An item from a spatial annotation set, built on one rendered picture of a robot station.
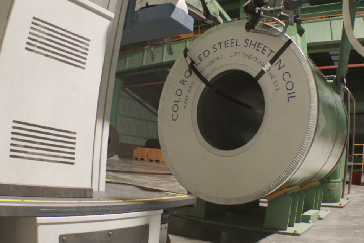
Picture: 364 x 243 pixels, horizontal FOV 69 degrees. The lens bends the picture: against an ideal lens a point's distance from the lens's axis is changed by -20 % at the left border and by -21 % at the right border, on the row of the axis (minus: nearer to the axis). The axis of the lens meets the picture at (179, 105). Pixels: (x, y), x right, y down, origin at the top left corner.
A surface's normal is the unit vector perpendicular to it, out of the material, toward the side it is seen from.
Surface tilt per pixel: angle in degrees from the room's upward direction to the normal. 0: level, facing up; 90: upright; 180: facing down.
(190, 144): 90
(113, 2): 90
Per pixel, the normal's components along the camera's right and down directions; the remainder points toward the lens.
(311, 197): -0.65, -0.18
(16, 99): 0.83, -0.01
